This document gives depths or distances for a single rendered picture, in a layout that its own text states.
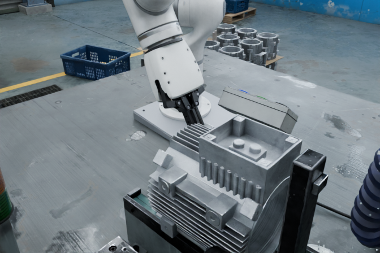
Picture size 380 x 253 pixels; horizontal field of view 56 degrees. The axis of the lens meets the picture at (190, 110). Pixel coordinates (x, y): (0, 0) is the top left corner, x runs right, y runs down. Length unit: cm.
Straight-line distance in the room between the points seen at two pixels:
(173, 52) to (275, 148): 26
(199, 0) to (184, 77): 46
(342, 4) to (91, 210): 610
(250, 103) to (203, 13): 39
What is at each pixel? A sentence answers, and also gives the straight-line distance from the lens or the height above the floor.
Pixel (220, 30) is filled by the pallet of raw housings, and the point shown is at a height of 53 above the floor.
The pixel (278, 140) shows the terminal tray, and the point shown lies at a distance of 58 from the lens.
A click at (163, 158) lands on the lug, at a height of 108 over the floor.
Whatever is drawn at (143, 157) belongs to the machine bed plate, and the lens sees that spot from 110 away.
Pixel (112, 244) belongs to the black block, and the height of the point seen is 86.
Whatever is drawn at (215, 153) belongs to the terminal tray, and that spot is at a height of 113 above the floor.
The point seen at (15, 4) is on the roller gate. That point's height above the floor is 13.
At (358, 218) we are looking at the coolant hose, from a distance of 28.
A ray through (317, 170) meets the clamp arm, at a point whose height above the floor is 124.
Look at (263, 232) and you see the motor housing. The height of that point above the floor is 95.
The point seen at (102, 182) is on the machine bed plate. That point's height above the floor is 80.
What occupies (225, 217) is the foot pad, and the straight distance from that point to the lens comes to 52.
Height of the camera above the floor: 143
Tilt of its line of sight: 28 degrees down
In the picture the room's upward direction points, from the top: straight up
